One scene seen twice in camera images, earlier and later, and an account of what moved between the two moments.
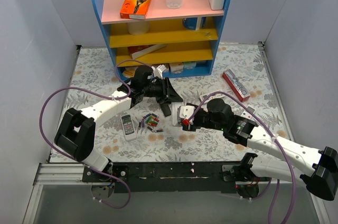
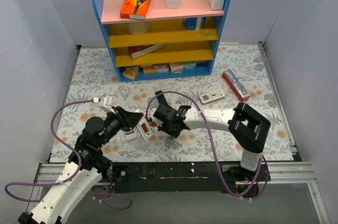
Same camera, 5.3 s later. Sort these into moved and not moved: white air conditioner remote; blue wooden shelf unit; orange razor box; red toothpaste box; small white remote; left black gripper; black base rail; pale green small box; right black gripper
Moved: right black gripper; left black gripper; small white remote
Not moved: orange razor box; blue wooden shelf unit; red toothpaste box; black base rail; white air conditioner remote; pale green small box
